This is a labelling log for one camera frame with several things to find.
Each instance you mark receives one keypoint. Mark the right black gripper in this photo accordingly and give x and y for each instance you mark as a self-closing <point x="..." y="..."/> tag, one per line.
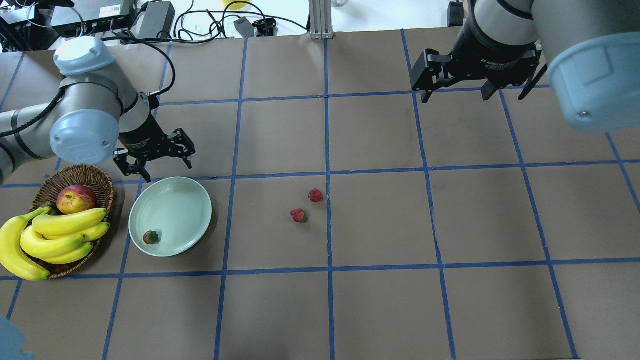
<point x="486" y="54"/>

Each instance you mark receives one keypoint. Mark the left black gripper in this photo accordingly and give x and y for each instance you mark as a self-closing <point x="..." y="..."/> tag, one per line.
<point x="143" y="138"/>

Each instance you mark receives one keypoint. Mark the red strawberry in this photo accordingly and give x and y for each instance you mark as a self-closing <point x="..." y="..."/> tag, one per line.
<point x="299" y="215"/>
<point x="315" y="195"/>
<point x="151" y="237"/>

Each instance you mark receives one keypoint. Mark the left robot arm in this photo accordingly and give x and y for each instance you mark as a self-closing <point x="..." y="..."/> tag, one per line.
<point x="96" y="115"/>

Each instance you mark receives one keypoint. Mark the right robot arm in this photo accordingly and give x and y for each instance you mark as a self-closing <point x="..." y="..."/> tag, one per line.
<point x="588" y="49"/>

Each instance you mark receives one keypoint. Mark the light green plate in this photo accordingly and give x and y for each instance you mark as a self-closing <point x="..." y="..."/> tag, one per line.
<point x="178" y="208"/>

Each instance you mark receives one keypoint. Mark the brown wicker basket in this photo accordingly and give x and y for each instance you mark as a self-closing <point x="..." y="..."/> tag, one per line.
<point x="101" y="184"/>

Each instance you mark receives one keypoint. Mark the red yellow apple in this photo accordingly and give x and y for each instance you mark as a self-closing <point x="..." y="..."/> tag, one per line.
<point x="75" y="199"/>

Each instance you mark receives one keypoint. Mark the black power adapter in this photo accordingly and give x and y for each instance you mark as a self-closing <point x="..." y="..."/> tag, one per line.
<point x="156" y="19"/>

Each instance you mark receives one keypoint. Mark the yellow banana bunch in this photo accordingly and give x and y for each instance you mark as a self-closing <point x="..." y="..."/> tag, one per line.
<point x="32" y="242"/>

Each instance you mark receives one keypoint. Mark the aluminium frame post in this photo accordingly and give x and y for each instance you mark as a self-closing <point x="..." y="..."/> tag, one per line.
<point x="320" y="15"/>

